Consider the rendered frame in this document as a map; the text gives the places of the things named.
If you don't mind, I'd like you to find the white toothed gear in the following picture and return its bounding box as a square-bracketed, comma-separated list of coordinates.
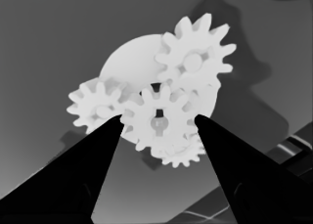
[66, 78, 131, 135]
[154, 12, 238, 91]
[150, 132, 207, 169]
[119, 83, 201, 153]

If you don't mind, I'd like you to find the white round carrier with pins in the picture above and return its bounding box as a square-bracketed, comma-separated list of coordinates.
[98, 33, 219, 145]

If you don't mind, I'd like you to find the dark robot body block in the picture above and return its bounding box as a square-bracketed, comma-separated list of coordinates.
[260, 122, 313, 189]

